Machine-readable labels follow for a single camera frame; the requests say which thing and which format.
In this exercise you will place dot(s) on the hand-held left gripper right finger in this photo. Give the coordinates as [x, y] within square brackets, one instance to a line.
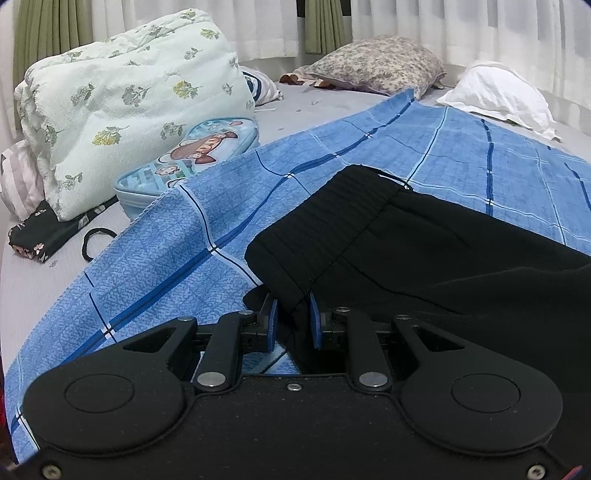
[316, 323]

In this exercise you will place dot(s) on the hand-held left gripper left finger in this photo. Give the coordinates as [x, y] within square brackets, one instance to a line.
[272, 325]

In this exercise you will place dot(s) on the black pants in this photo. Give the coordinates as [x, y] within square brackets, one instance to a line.
[438, 258]

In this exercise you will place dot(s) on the blue checked blanket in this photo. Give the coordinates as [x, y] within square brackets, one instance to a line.
[184, 249]

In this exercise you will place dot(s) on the light blue cartoon pencil case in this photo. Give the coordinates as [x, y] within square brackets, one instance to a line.
[194, 157]

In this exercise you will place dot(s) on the black hair band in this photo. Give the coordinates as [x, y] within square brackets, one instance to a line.
[87, 240]

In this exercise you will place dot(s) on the navy striped cloth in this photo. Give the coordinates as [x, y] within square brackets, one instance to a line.
[263, 87]

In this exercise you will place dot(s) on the brown cloth scrap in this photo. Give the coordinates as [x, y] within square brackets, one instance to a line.
[290, 79]

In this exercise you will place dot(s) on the dark floral cloth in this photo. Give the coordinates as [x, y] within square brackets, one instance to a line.
[41, 230]

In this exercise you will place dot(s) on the white floral folded comforter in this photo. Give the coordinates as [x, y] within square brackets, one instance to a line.
[124, 106]

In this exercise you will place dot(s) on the floral pillow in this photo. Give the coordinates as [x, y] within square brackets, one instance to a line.
[378, 64]

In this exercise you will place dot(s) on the pink striped pillow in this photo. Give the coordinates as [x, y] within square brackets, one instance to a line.
[18, 180]

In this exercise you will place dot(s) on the white pillow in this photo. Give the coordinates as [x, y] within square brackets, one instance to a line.
[503, 94]

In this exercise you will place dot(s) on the green curtain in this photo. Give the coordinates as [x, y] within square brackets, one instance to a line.
[325, 25]
[51, 27]

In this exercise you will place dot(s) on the white sheer curtain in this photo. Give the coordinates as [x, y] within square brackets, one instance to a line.
[244, 23]
[485, 27]

